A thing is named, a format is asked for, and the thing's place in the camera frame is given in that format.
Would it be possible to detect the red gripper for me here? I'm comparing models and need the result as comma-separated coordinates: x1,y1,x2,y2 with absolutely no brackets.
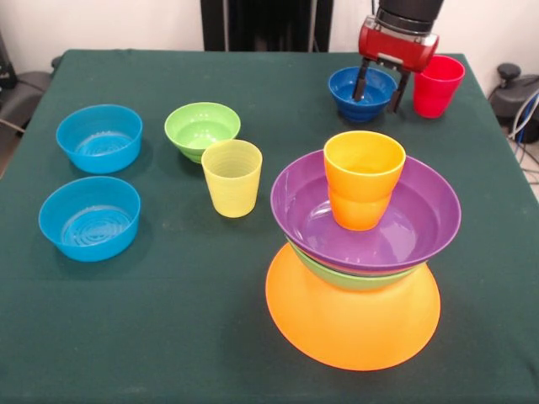
352,15,440,114

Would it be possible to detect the dark blue bowl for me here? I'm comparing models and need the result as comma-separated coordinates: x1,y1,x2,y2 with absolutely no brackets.
328,66,398,123

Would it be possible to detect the red cup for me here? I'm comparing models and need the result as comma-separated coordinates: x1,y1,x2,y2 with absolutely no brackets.
412,55,467,120

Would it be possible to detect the orange cup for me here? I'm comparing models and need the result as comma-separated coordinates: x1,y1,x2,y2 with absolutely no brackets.
323,130,408,231

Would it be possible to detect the purple bowl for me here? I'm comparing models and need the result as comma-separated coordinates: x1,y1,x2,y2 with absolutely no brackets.
269,149,462,273

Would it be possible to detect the large green bowl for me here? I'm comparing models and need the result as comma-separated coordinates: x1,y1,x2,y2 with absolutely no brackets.
286,237,430,291

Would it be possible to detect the large orange bowl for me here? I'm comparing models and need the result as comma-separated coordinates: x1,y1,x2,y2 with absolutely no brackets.
264,242,442,372

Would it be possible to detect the yellow cup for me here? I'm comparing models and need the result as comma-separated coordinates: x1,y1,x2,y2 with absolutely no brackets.
200,139,264,219

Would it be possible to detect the small green bowl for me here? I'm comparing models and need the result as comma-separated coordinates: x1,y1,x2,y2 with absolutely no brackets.
163,101,242,164

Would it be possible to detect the light blue bowl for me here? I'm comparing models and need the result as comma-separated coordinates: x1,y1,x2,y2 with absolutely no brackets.
38,176,141,263
56,104,144,175

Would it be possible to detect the dark green tablecloth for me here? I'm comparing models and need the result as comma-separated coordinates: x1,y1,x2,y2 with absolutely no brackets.
0,49,539,404

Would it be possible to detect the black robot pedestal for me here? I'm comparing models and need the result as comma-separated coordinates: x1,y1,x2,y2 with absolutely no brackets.
200,0,334,52

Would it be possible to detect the bundle of floor cables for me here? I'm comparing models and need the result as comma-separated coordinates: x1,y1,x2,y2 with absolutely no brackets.
507,92,539,186

